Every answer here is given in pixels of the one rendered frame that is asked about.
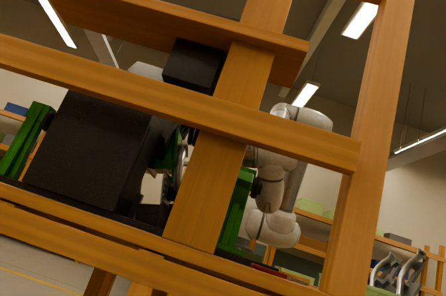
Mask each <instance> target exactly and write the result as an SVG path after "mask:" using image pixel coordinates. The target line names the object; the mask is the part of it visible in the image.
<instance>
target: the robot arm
mask: <svg viewBox="0 0 446 296"><path fill-rule="evenodd" d="M270 114H273V115H277V116H279V117H284V118H286V119H290V120H293V121H297V122H299V123H304V124H306V125H310V126H313V127H317V128H320V129H324V130H327V131H330V132H331V131H332V128H333V122H332V121H331V120H330V119H329V118H328V117H327V116H325V115H324V114H322V113H320V112H318V111H315V110H312V109H309V108H302V107H299V106H294V105H291V104H286V103H278V104H276V105H275V106H273V108H272V109H271V111H270ZM307 165H308V163H306V162H303V161H299V160H296V159H293V158H290V157H286V156H284V155H280V154H277V153H273V152H271V151H267V150H264V149H260V148H258V147H254V146H251V145H248V146H247V148H246V152H245V155H244V159H243V161H242V166H243V167H247V168H253V169H254V168H257V169H258V176H259V177H261V183H263V186H262V189H261V193H260V194H259V195H257V196H256V198H255V200H253V199H250V198H248V200H247V203H246V208H245V210H244V215H243V218H242V223H241V226H240V231H239V233H238V238H237V241H236V245H235V248H237V247H239V248H241V250H245V251H247V252H251V253H254V251H253V250H251V249H249V246H250V240H251V239H252V240H258V241H260V242H263V243H265V244H268V245H271V246H275V247H278V248H292V247H293V246H296V245H297V243H298V241H299V238H300V235H301V230H300V227H299V225H298V223H296V222H295V219H296V215H295V213H294V211H293V208H294V206H295V202H296V199H297V195H298V193H299V189H300V187H301V183H302V180H303V177H304V174H305V171H306V169H307Z"/></svg>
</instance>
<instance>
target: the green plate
mask: <svg viewBox="0 0 446 296"><path fill-rule="evenodd" d="M181 140H182V137H181V134H180V131H179V129H176V133H175V135H173V138H172V140H171V143H170V145H169V148H168V151H167V154H166V155H165V159H164V160H159V159H155V165H154V169H155V170H156V172H157V173H158V174H163V169H166V170H167V172H168V173H169V174H170V175H171V183H172V184H173V186H174V171H175V162H176V159H177V155H178V144H181Z"/></svg>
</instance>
